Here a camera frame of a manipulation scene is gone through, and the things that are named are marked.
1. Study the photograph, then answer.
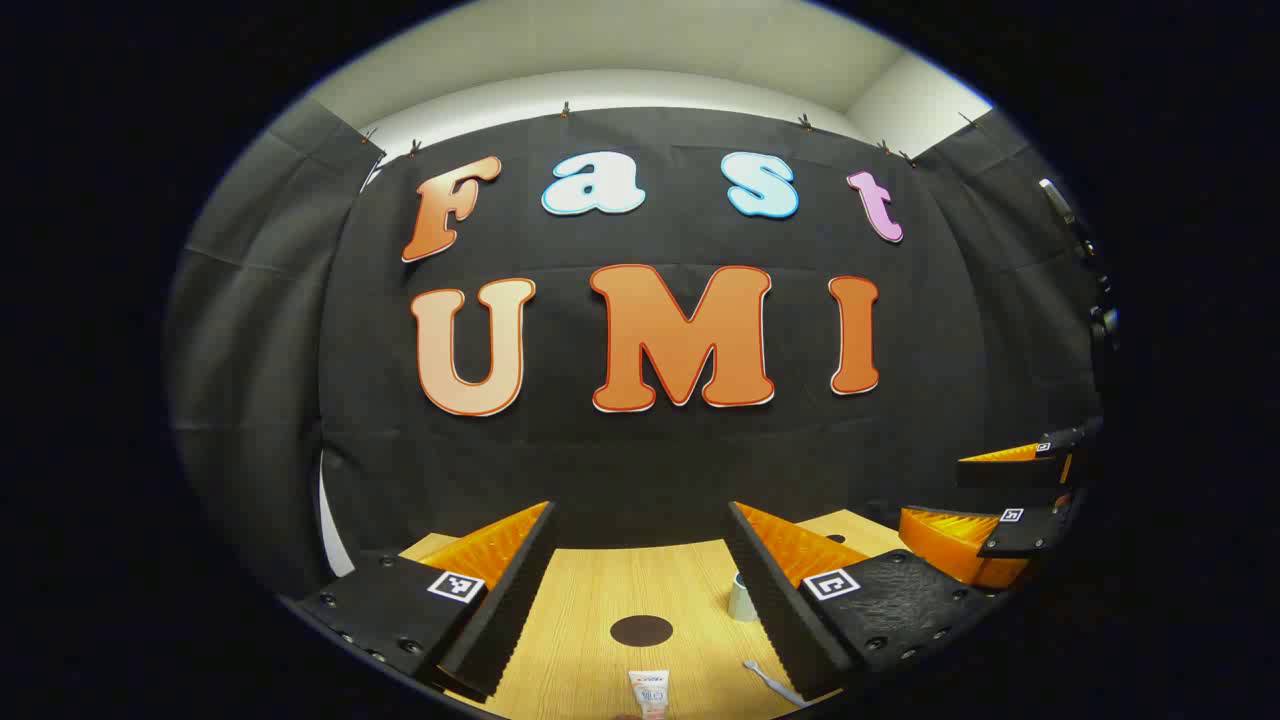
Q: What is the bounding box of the row of small cloth clips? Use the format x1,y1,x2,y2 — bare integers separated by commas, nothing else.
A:
360,100,979,163

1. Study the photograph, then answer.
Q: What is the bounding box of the plain dark grey cloth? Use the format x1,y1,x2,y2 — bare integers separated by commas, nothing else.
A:
165,95,386,601

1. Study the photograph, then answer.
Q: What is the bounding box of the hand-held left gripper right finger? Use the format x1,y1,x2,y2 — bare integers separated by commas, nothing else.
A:
726,500,1011,701

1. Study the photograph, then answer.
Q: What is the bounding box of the dark round coaster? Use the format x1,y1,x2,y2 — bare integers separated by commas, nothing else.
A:
610,615,674,648

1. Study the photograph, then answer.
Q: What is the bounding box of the wooden desktop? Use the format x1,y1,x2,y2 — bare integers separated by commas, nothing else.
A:
398,508,911,720

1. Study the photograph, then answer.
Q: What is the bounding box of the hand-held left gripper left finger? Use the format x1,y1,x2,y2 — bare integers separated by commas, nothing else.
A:
298,500,559,701

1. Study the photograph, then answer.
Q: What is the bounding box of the white toothpaste tube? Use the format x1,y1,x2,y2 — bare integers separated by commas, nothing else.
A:
628,669,671,720

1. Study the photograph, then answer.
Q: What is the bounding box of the black backdrop cloth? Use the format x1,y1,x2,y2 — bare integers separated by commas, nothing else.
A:
320,105,1106,561

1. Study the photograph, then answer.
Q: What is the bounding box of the white toothbrush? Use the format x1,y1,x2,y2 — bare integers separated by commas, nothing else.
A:
742,659,807,707

